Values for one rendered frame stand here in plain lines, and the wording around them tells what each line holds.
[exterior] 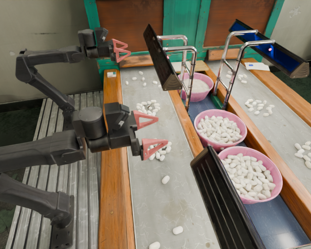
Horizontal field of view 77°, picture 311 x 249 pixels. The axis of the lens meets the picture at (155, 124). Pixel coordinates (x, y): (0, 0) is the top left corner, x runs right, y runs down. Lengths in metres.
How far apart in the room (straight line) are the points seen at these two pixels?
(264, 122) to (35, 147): 1.08
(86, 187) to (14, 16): 1.80
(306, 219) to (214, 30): 1.27
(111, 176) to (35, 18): 1.80
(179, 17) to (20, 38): 1.55
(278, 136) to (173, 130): 0.54
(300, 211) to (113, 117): 0.79
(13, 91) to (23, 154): 2.18
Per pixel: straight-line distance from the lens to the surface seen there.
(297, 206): 0.98
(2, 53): 2.53
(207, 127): 1.11
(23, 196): 0.72
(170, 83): 0.77
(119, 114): 0.47
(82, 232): 0.89
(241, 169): 0.96
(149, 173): 0.87
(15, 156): 0.57
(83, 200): 0.94
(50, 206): 0.76
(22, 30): 2.38
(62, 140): 0.55
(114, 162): 0.89
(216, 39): 1.69
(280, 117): 1.32
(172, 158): 0.92
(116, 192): 0.81
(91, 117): 0.48
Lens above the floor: 1.47
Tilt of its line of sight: 43 degrees down
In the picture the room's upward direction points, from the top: straight up
